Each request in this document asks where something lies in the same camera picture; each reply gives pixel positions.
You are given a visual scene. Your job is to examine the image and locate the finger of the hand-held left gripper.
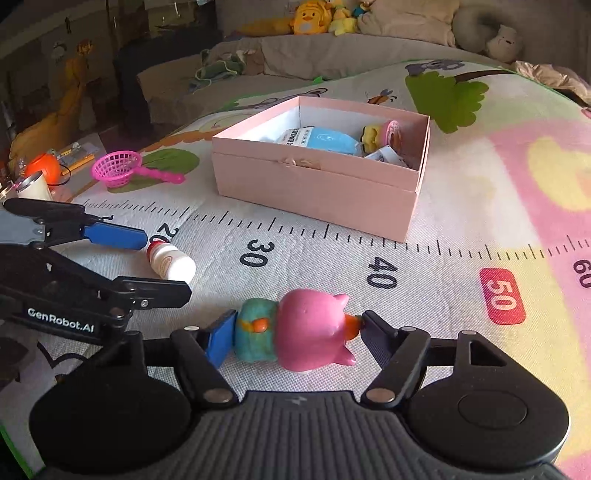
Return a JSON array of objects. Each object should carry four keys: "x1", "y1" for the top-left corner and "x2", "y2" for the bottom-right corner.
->
[
  {"x1": 4, "y1": 198, "x2": 149, "y2": 252},
  {"x1": 44, "y1": 251, "x2": 193, "y2": 319}
]

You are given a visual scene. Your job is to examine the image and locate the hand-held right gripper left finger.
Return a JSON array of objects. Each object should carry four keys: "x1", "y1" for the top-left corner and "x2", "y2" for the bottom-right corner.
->
[{"x1": 115, "y1": 309, "x2": 239, "y2": 409}]

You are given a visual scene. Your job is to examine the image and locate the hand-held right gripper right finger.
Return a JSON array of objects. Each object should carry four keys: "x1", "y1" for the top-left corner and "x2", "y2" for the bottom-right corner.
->
[{"x1": 360, "y1": 310, "x2": 513, "y2": 409}]

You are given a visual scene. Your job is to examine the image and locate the small white bottle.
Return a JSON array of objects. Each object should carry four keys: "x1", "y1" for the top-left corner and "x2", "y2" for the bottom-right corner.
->
[{"x1": 146, "y1": 240, "x2": 197, "y2": 282}]

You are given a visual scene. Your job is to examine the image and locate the pink toy strainer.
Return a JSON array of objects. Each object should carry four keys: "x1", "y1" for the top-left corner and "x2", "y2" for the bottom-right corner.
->
[{"x1": 91, "y1": 151, "x2": 186, "y2": 189}]

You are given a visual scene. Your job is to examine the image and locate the pink pig figurine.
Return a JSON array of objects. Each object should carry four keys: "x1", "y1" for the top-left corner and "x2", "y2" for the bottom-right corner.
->
[{"x1": 233, "y1": 288, "x2": 365, "y2": 372}]

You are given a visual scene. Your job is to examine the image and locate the pink cardboard box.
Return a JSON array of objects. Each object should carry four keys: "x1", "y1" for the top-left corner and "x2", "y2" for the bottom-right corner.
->
[{"x1": 211, "y1": 96, "x2": 431, "y2": 244}]

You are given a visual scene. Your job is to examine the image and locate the blue white packet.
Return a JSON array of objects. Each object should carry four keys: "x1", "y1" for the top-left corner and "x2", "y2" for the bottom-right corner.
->
[{"x1": 263, "y1": 127, "x2": 365, "y2": 155}]

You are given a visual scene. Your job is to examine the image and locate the yellow pink round toy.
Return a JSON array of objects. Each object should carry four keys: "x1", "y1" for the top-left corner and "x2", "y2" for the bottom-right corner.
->
[{"x1": 360, "y1": 120, "x2": 402, "y2": 151}]

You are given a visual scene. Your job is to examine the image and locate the white mug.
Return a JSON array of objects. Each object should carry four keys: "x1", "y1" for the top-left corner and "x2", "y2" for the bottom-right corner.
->
[{"x1": 11, "y1": 171, "x2": 51, "y2": 201}]

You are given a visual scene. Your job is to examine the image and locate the orange round object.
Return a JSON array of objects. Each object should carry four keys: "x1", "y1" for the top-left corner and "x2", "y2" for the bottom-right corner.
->
[{"x1": 23, "y1": 153, "x2": 63, "y2": 185}]

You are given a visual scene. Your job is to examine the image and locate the green knitted item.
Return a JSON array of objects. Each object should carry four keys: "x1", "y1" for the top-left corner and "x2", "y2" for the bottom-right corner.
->
[{"x1": 188, "y1": 53, "x2": 245, "y2": 90}]

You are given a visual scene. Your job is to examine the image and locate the brown plush toy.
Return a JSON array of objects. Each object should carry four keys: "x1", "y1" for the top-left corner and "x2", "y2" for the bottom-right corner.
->
[{"x1": 242, "y1": 48, "x2": 266, "y2": 77}]

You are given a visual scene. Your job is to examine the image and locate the beige covered sofa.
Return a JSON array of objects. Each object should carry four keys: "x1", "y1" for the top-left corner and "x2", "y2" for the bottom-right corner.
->
[{"x1": 136, "y1": 34, "x2": 522, "y2": 125}]

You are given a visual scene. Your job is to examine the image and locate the long yellow pillow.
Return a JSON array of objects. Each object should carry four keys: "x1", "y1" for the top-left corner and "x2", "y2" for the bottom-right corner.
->
[{"x1": 238, "y1": 18, "x2": 296, "y2": 37}]

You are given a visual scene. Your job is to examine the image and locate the yellow duck plush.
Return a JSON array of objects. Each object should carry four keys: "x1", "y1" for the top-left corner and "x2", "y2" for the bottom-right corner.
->
[{"x1": 291, "y1": 0, "x2": 331, "y2": 35}]

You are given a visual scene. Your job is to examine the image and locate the yellow green plush toy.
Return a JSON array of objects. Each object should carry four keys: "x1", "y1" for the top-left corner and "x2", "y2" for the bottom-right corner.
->
[{"x1": 328, "y1": 0, "x2": 358, "y2": 37}]

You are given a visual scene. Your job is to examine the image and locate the shiny beige cloth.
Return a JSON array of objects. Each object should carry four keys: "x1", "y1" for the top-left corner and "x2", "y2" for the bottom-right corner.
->
[{"x1": 515, "y1": 60, "x2": 591, "y2": 108}]

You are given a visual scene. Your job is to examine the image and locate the beige blanket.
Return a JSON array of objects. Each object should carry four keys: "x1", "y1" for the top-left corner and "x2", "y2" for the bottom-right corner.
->
[{"x1": 358, "y1": 0, "x2": 462, "y2": 47}]

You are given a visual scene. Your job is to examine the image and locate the white bear plush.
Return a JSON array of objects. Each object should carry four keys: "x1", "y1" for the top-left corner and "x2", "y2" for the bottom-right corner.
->
[{"x1": 485, "y1": 25, "x2": 525, "y2": 63}]

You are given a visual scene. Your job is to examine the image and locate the grey neck pillow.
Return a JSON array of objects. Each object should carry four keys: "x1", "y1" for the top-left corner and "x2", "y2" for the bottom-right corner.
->
[{"x1": 452, "y1": 4, "x2": 506, "y2": 58}]

